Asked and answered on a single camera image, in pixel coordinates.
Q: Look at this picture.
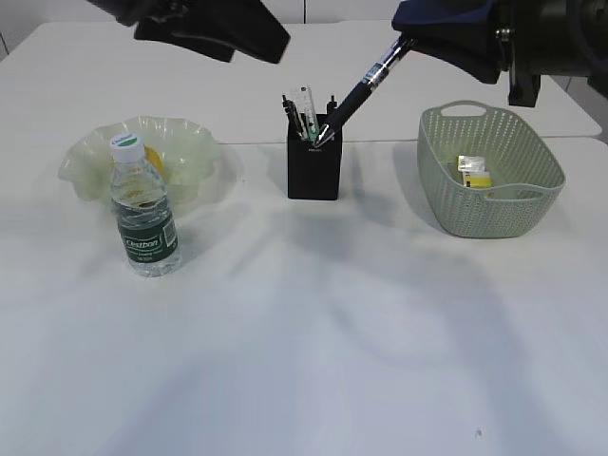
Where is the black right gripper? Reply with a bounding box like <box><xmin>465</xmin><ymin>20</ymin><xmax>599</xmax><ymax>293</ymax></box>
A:
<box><xmin>391</xmin><ymin>0</ymin><xmax>607</xmax><ymax>107</ymax></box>

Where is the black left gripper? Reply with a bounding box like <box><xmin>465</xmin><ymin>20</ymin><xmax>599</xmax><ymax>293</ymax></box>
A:
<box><xmin>87</xmin><ymin>0</ymin><xmax>291</xmax><ymax>65</ymax></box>

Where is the black gel pen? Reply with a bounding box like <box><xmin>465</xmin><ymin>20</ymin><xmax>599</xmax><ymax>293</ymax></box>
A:
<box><xmin>313</xmin><ymin>34</ymin><xmax>416</xmax><ymax>148</ymax></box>

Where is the clear plastic ruler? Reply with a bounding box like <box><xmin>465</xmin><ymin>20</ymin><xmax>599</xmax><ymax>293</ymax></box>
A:
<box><xmin>290</xmin><ymin>85</ymin><xmax>318</xmax><ymax>131</ymax></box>

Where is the yellow pear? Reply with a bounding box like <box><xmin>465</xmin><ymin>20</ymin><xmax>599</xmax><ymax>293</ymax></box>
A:
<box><xmin>144</xmin><ymin>145</ymin><xmax>165</xmax><ymax>177</ymax></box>

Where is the mint green utility knife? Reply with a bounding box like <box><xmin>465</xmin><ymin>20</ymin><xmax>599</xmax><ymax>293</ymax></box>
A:
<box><xmin>307</xmin><ymin>119</ymin><xmax>319</xmax><ymax>143</ymax></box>

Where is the yellow packaging waste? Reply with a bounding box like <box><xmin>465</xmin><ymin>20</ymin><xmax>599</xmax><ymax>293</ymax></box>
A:
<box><xmin>457</xmin><ymin>155</ymin><xmax>492</xmax><ymax>189</ymax></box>

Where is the clear water bottle green label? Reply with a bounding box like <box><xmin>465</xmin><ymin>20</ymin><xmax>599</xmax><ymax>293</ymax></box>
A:
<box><xmin>109</xmin><ymin>132</ymin><xmax>181</xmax><ymax>277</ymax></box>

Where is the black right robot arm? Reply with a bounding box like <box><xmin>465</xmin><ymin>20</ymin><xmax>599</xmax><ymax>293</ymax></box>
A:
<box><xmin>391</xmin><ymin>1</ymin><xmax>607</xmax><ymax>107</ymax></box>

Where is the translucent green ruffled plate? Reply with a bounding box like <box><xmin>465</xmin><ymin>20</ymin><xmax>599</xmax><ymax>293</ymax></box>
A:
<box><xmin>58</xmin><ymin>116</ymin><xmax>223</xmax><ymax>214</ymax></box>

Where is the green woven plastic basket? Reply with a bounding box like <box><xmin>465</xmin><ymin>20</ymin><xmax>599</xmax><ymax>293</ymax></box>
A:
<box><xmin>417</xmin><ymin>104</ymin><xmax>566</xmax><ymax>238</ymax></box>

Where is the black square pen holder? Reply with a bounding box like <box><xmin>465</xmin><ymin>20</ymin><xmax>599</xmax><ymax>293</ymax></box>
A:
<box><xmin>287</xmin><ymin>122</ymin><xmax>343</xmax><ymax>200</ymax></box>

